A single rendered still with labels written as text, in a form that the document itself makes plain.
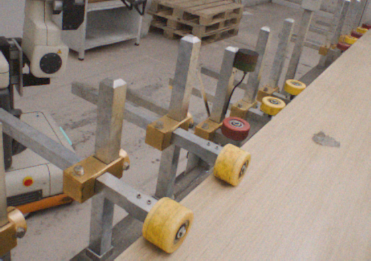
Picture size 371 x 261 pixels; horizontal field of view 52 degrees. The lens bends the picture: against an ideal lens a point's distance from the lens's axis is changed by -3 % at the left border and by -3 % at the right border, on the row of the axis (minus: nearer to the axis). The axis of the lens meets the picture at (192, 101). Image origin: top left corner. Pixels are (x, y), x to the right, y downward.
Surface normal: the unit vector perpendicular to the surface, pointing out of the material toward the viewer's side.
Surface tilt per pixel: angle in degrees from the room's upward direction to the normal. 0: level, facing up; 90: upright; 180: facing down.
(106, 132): 90
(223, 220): 0
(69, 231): 0
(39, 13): 90
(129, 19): 90
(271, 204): 0
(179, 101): 90
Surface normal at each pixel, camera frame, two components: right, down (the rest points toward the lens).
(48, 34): 0.57, 0.44
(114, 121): 0.84, 0.36
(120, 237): 0.17, -0.89
